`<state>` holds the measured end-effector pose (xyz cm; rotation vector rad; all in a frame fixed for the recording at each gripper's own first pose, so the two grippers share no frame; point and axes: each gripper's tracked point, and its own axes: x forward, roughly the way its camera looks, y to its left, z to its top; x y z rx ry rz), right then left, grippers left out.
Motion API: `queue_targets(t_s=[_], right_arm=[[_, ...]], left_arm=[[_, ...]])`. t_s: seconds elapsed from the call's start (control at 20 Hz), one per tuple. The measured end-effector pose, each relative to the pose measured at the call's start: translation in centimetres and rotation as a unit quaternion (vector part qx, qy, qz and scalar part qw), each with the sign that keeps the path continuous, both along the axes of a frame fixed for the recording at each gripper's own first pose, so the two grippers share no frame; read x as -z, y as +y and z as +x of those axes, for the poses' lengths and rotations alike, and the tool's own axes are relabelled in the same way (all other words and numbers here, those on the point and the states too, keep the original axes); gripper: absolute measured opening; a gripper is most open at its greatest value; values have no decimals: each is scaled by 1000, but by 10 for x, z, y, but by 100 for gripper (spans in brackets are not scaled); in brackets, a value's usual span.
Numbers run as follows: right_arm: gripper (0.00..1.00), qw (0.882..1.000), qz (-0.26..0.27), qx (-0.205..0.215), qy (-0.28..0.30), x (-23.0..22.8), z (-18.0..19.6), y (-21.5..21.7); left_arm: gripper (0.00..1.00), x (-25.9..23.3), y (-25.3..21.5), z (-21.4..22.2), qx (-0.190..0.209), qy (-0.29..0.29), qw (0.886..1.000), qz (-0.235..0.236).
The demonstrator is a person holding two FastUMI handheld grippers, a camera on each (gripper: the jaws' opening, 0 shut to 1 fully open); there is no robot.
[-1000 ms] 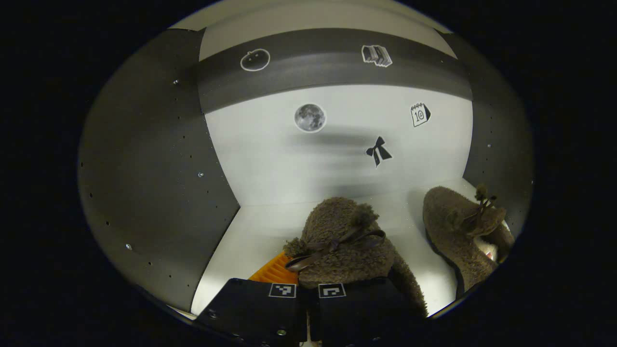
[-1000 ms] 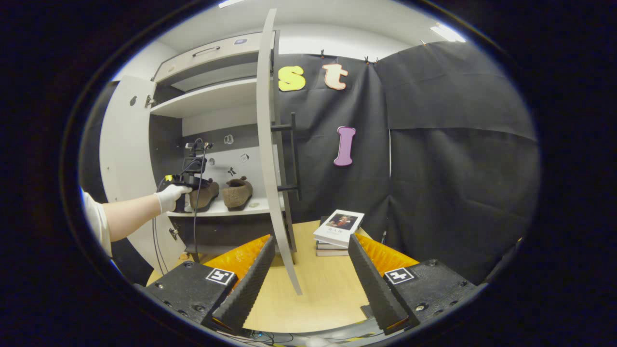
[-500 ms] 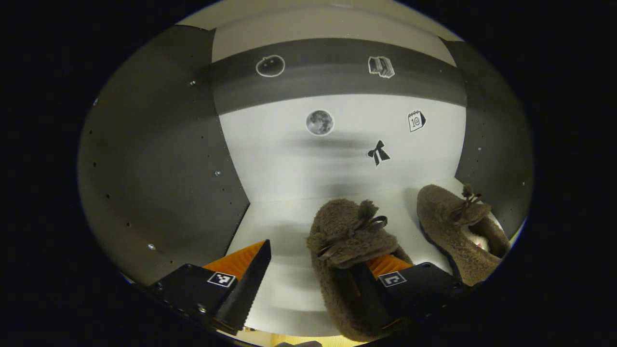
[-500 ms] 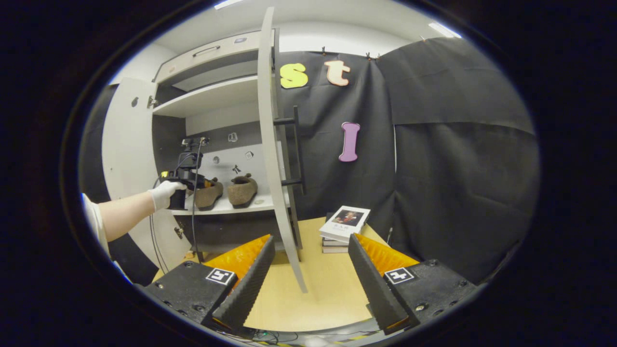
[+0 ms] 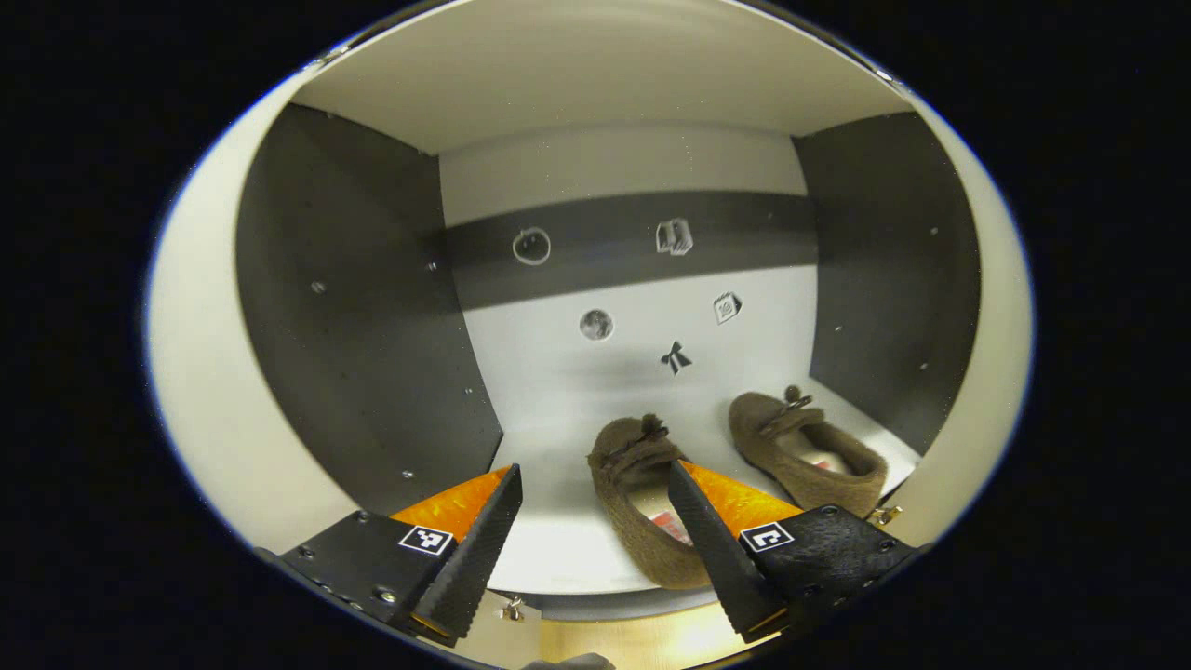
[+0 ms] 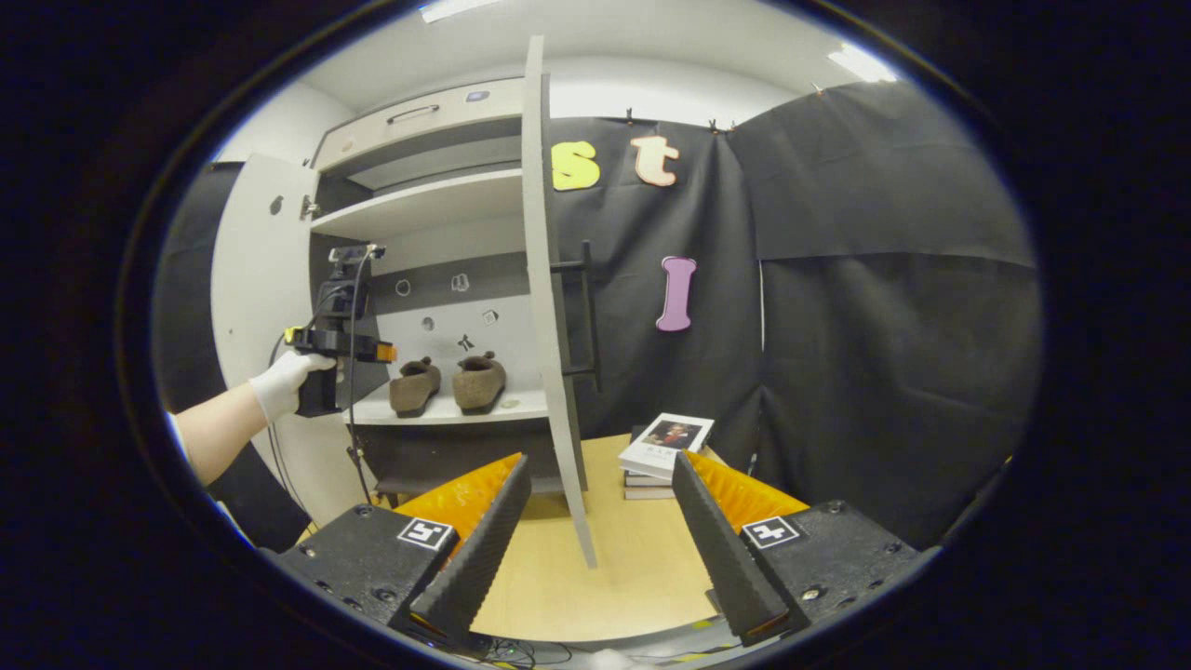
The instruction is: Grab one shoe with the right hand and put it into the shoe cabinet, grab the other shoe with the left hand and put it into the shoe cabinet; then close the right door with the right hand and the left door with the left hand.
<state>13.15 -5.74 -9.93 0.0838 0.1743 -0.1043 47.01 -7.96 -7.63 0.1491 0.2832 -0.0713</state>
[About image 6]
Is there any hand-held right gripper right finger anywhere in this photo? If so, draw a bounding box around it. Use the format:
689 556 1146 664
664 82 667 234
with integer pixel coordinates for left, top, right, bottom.
672 451 922 650

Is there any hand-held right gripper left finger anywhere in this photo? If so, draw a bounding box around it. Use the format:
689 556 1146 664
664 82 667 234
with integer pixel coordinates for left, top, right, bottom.
265 453 533 648

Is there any brown fuzzy shoe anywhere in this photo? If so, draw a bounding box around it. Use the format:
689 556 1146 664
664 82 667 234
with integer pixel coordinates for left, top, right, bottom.
389 356 443 418
452 351 508 414

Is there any grey cabinet door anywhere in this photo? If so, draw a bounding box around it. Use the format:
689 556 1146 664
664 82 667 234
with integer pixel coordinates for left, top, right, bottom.
521 35 601 569
211 154 373 527

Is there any grey shoe cabinet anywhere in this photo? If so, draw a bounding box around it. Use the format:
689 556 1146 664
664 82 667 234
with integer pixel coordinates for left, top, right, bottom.
307 77 559 503

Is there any grey cabinet drawer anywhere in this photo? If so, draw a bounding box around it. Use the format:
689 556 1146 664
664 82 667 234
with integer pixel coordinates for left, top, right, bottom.
312 77 527 173

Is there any dark cover book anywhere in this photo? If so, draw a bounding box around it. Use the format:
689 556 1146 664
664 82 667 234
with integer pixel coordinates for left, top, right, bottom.
622 426 685 501

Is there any white photo cover book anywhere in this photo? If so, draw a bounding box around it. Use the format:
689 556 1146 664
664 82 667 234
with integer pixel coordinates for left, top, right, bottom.
619 413 716 481

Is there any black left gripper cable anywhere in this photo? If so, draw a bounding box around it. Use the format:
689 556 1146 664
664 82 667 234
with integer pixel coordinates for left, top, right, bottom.
266 247 375 508

